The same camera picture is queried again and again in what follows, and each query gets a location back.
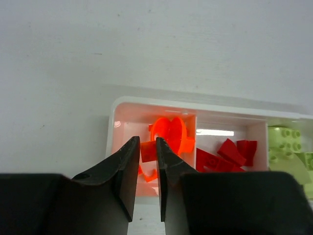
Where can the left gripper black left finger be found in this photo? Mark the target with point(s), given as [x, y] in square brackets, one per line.
[98, 201]

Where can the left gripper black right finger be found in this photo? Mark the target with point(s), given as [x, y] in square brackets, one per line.
[240, 203]

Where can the red 1x3 brick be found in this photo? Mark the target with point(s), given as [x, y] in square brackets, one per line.
[206, 161]

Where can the orange small plate two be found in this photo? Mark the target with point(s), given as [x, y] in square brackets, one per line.
[148, 151]

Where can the orange dome lego assembly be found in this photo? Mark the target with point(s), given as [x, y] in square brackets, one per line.
[175, 133]

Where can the green 2x2 wedge plate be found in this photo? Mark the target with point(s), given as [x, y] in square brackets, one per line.
[293, 169]

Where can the green sloped brick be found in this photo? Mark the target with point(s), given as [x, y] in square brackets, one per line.
[309, 160]

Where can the small red curved slope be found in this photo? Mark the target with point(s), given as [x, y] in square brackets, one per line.
[229, 151]

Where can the large red arch piece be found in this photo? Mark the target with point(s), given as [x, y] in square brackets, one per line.
[247, 149]

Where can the green curved 2x2 brick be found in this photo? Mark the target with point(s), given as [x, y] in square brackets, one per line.
[283, 146]

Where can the orange small plate three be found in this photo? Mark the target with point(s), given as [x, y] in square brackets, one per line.
[140, 170]

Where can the orange plate in container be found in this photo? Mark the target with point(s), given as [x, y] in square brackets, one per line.
[149, 178]

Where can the white three-compartment container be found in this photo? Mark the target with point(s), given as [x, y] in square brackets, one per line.
[209, 125]

